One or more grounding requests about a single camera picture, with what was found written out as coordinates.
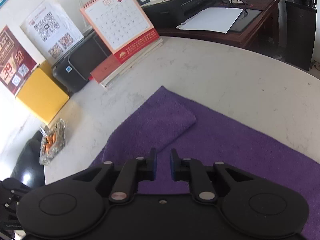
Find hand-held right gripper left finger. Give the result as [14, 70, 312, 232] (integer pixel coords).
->
[72, 147, 157, 204]

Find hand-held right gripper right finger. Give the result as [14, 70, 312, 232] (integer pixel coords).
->
[169, 149, 253, 204]

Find purple towel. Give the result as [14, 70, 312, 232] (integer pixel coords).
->
[89, 85, 320, 205]

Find black leather chair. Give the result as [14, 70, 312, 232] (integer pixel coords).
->
[11, 130, 47, 188]

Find glass ashtray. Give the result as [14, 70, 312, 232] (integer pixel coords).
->
[39, 117, 67, 166]

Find red book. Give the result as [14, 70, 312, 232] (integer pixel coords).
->
[90, 52, 121, 83]

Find small black printer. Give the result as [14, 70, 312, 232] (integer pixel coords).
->
[52, 31, 112, 93]

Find yellow box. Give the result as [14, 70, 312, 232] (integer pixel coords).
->
[15, 61, 70, 125]

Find pink desk calendar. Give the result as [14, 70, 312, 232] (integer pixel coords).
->
[80, 0, 160, 64]

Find dark wooden desk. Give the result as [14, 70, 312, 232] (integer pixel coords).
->
[156, 0, 284, 50]

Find white paper stack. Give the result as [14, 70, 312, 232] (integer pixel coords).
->
[176, 7, 243, 34]

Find black inkjet printer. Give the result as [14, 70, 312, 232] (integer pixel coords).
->
[141, 0, 218, 29]

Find black tablet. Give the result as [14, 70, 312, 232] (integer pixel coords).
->
[229, 9, 262, 33]

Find white code sheet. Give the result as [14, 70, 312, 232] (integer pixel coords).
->
[20, 0, 84, 64]

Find black tea bar machine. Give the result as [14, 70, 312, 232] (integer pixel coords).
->
[284, 0, 318, 72]

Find red wall poster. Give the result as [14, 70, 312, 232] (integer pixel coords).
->
[0, 25, 38, 95]

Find black frame eyeglasses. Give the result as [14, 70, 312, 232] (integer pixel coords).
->
[222, 0, 250, 14]

